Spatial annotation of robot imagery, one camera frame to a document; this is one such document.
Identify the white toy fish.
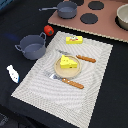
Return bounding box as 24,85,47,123
7,65,19,83

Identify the red toy tomato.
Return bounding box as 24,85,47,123
44,25,54,36

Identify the grey toy saucepan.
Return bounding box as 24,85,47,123
38,0,78,20

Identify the toy fork orange handle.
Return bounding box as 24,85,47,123
43,71,84,89

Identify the yellow toy butter block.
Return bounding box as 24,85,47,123
66,36,83,44

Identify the grey two-handled toy pot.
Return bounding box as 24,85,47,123
15,32,46,60

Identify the round wooden plate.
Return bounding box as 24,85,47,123
54,56,81,78

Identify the brown toy stove top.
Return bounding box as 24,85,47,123
48,0,128,42

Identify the toy knife orange handle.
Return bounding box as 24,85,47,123
56,49,96,63

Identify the woven beige placemat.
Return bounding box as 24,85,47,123
12,31,112,128

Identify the yellow toy cheese wedge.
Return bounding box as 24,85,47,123
60,55,78,68

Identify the beige toy bowl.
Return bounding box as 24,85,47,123
117,4,128,30

